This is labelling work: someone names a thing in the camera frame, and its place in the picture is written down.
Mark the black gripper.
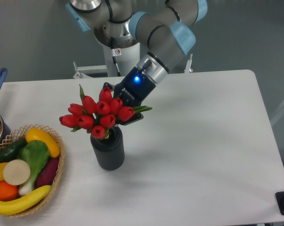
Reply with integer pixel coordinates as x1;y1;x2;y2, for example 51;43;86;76
102;67;156;125

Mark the red tulip bouquet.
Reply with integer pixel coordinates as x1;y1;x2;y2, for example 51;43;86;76
59;86;152;140

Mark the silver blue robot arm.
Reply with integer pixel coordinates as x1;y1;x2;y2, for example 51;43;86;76
65;0;208;107

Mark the dark grey ribbed vase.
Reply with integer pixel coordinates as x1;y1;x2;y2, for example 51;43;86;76
90;127;125;170

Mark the green bok choy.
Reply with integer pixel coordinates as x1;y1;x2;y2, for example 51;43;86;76
17;140;49;196

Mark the woven wicker basket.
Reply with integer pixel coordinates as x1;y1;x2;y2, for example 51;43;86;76
0;124;65;218

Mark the purple sweet potato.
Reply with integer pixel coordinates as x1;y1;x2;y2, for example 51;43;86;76
36;158;59;188

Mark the dark green cucumber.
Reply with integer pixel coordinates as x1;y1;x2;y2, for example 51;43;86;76
0;137;27;163

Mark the orange fruit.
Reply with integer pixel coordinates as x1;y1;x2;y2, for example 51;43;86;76
0;181;18;202

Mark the yellow banana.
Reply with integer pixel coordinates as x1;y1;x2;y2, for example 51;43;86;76
0;185;51;216

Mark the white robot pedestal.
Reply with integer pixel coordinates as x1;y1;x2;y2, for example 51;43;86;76
73;43;191;84

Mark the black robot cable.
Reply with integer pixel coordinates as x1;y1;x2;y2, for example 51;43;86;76
110;37;122;77

